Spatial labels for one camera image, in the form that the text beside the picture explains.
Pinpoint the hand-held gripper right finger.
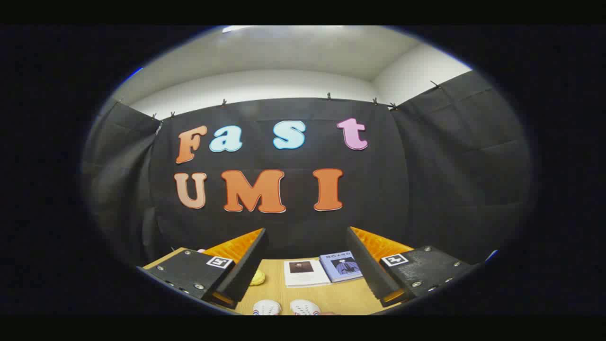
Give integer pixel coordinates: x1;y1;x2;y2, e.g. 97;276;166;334
347;226;479;307

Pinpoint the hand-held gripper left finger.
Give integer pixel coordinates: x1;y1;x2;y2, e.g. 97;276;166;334
137;228;269;309

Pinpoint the white striped canvas shoe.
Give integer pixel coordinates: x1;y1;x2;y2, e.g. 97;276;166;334
252;299;282;315
290;299;321;315

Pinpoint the blue book with figure print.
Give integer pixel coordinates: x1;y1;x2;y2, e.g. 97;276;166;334
319;251;364;283

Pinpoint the white book with dark picture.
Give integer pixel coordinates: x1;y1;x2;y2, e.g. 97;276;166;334
284;259;331;288

